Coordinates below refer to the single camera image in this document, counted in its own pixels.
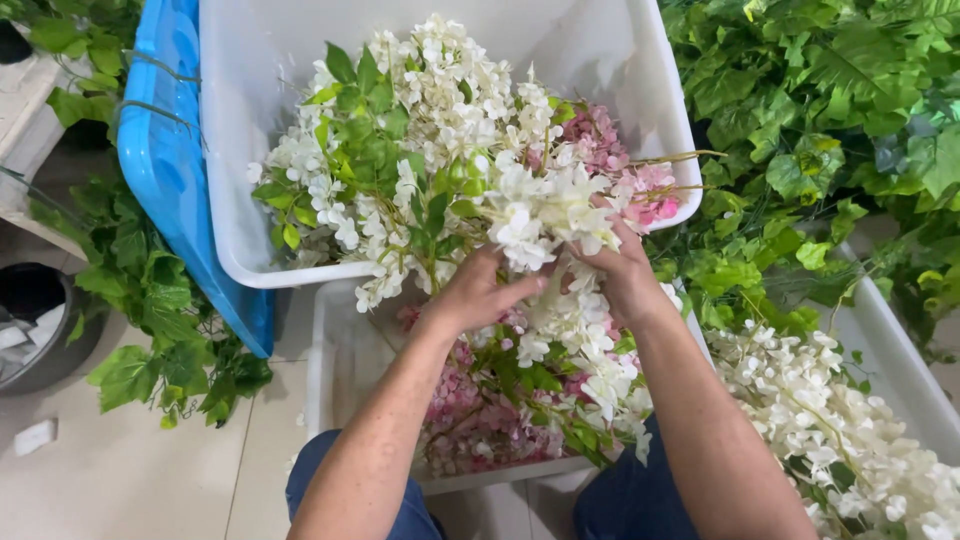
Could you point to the black waste bin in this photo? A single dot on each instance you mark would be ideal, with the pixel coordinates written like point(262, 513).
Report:
point(45, 330)

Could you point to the person's right hand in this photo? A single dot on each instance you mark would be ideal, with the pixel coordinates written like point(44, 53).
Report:
point(622, 277)

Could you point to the pale wooden shelf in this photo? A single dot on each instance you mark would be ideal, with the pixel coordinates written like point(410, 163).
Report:
point(26, 127)

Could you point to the big heap of green leaf vines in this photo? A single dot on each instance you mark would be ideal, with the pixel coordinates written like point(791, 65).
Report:
point(817, 135)

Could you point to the white artificial flower spray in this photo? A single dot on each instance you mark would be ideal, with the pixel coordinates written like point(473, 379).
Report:
point(540, 217)

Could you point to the blue plastic tub lid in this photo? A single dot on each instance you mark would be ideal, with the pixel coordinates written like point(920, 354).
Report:
point(161, 165)

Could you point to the small white plastic tub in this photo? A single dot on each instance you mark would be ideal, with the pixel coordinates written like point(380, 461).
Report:
point(337, 360)

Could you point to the trailing green leaf vines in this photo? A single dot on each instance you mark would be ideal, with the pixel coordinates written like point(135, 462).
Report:
point(142, 300)

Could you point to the long white plastic tub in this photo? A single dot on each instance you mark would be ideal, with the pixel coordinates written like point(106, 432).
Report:
point(892, 352)

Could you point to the person's blue jeans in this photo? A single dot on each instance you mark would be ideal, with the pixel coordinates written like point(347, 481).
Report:
point(322, 469)

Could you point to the heap of pink and white flowers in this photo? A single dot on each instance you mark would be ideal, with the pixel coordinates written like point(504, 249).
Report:
point(487, 412)

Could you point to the heap of cream flower garlands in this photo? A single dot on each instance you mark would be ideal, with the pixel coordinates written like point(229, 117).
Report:
point(810, 420)

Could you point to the heap of white flower garlands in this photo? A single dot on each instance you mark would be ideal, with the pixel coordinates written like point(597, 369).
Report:
point(390, 157)

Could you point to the bunch of pink artificial flowers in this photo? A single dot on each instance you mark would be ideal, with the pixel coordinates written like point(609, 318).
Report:
point(600, 139)

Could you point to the large white plastic tub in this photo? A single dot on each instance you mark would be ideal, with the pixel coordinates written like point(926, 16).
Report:
point(247, 150)

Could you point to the person's left hand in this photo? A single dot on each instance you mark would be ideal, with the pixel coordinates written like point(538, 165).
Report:
point(472, 289)

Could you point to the small white box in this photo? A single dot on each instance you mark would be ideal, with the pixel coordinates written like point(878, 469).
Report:
point(35, 436)

